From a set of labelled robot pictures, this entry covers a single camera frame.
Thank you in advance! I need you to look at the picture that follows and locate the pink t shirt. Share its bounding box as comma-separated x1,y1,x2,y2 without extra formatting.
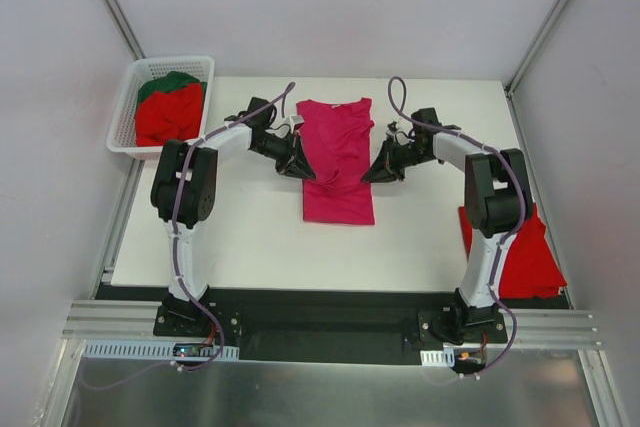
297,98,375,226

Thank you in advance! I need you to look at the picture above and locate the white perforated plastic basket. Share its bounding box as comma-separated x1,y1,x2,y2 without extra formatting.
106,55,215,161

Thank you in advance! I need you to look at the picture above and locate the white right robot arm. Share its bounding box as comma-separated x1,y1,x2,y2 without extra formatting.
362,108,533,342

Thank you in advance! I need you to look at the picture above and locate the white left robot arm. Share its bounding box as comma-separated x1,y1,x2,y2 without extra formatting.
150,97,316,336

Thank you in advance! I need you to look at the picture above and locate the red t shirt in basket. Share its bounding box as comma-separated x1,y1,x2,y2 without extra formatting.
134,83,206,147

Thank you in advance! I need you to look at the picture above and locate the green t shirt in basket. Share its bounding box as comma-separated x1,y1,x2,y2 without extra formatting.
137,71,207,106

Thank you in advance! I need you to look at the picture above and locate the folded red t shirt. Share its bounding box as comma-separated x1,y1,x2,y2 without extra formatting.
458,207,566,307

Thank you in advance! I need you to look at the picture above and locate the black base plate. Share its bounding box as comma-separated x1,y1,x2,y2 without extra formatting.
100,285,521,365

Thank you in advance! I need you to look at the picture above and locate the right aluminium frame post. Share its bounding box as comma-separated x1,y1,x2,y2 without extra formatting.
505,0,606,96

